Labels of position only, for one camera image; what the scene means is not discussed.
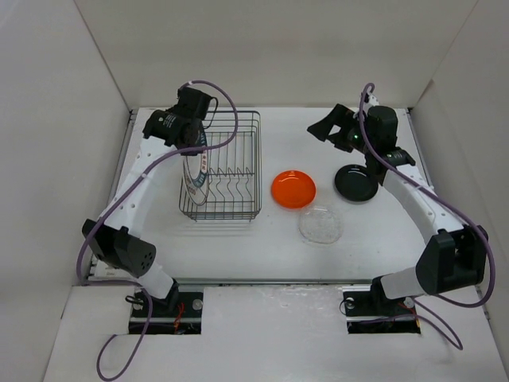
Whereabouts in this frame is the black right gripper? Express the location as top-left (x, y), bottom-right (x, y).
top-left (307, 103), bottom-right (375, 155)

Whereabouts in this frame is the white plate with dark rim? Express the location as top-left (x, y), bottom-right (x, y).
top-left (181, 127), bottom-right (210, 192)

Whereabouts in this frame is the orange plastic plate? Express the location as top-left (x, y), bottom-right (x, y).
top-left (270, 170), bottom-right (317, 209)

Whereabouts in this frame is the white plate with red characters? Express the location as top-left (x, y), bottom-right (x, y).
top-left (184, 175), bottom-right (209, 206)

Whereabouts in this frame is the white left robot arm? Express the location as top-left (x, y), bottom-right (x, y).
top-left (82, 88), bottom-right (213, 316)

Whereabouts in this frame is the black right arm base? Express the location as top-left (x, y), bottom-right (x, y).
top-left (340, 288), bottom-right (421, 334)

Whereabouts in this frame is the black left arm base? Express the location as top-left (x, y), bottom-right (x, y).
top-left (124, 290), bottom-right (204, 335)

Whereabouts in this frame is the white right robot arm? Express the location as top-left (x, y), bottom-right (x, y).
top-left (307, 104), bottom-right (495, 314)

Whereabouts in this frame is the black plate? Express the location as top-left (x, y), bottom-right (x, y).
top-left (334, 164), bottom-right (379, 203)

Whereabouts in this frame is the clear glass plate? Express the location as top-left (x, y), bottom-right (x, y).
top-left (298, 204), bottom-right (344, 245)

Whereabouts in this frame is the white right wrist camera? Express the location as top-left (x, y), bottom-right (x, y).
top-left (360, 92), bottom-right (380, 111)

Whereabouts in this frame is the grey wire dish rack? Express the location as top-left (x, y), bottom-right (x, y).
top-left (179, 110), bottom-right (262, 220)

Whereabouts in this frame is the aluminium table edge rail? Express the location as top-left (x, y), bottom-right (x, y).
top-left (76, 276), bottom-right (371, 290)

